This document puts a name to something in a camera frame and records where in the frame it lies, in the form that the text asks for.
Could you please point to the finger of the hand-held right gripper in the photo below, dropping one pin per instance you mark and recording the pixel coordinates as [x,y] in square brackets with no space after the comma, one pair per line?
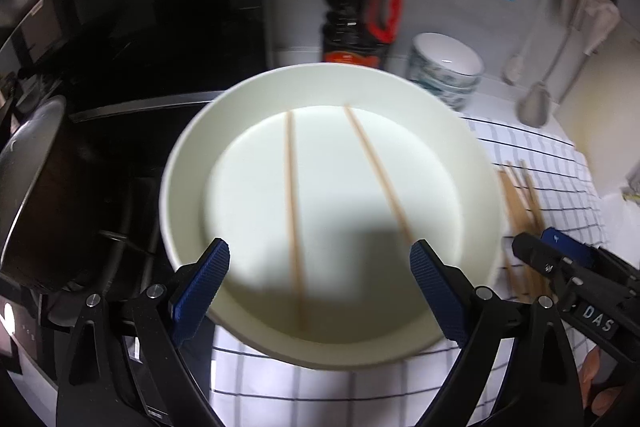
[535,254]
[570,247]

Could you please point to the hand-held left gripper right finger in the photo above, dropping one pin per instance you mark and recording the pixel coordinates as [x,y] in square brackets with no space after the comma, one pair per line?
[440,292]

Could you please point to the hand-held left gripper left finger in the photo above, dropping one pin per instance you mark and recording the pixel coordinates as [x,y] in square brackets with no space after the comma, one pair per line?
[200,287]

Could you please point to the wooden chopstick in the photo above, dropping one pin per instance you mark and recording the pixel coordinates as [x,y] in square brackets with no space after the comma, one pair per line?
[520,197]
[512,207]
[294,207]
[532,197]
[375,167]

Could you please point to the white round plate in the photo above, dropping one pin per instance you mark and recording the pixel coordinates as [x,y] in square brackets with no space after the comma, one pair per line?
[325,207]

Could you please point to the person's right hand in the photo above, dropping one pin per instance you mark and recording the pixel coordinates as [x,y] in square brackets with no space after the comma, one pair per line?
[597,382]

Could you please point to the white black checked cloth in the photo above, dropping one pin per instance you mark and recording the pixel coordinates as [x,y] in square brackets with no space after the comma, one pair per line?
[550,157]

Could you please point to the black gas stove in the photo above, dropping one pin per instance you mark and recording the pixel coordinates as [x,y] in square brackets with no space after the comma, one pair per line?
[150,187]

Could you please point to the black cooking pot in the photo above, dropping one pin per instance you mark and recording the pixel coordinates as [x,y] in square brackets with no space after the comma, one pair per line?
[50,207]

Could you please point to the blue patterned white bowl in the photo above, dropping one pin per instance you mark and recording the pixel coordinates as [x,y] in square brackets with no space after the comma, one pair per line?
[445,54]
[450,101]
[450,87]

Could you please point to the white hanging spoon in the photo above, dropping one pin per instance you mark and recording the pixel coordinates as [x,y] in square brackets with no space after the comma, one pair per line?
[514,68]

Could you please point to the pale hanging utensil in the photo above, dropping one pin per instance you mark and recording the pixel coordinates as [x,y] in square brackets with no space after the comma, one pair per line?
[600,22]

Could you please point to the black glass panel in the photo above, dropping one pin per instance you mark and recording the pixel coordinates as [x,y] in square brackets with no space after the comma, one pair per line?
[150,7]

